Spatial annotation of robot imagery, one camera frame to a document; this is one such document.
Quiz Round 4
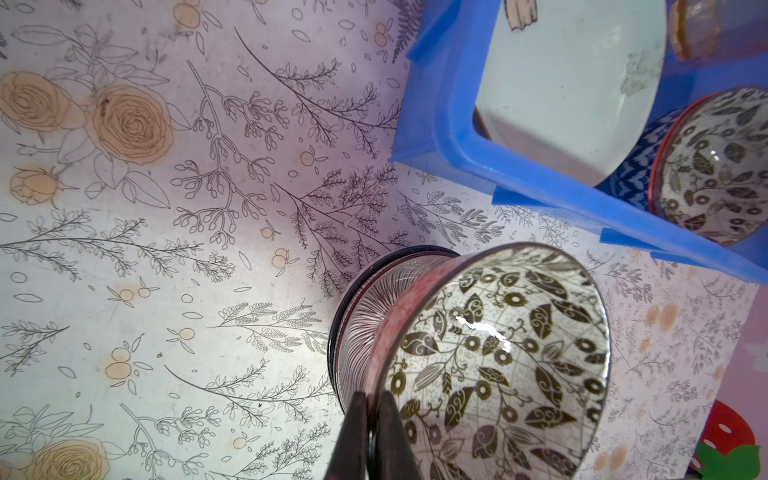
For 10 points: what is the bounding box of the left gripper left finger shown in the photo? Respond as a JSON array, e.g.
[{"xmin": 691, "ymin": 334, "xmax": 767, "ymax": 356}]
[{"xmin": 324, "ymin": 392, "xmax": 368, "ymax": 480}]

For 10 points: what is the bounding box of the leaf pattern pink bowl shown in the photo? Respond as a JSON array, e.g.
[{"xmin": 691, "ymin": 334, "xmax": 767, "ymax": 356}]
[{"xmin": 363, "ymin": 243, "xmax": 610, "ymax": 479}]

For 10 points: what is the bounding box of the blue plastic bin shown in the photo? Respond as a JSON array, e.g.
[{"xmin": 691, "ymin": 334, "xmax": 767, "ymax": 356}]
[{"xmin": 391, "ymin": 1, "xmax": 767, "ymax": 284}]

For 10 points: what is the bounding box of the pink transparent cup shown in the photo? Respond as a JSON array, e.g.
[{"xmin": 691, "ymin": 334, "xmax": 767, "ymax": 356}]
[{"xmin": 667, "ymin": 0, "xmax": 768, "ymax": 64}]

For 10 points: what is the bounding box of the dark striped bottom bowl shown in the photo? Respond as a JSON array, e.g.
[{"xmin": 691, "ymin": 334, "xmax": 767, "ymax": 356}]
[{"xmin": 327, "ymin": 245, "xmax": 458, "ymax": 411}]

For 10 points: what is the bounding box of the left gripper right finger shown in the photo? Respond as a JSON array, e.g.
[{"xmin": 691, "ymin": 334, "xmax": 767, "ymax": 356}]
[{"xmin": 370, "ymin": 391, "xmax": 421, "ymax": 480}]

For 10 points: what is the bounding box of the green flower plate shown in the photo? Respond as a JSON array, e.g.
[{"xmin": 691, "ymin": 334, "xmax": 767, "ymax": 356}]
[{"xmin": 475, "ymin": 0, "xmax": 666, "ymax": 187}]

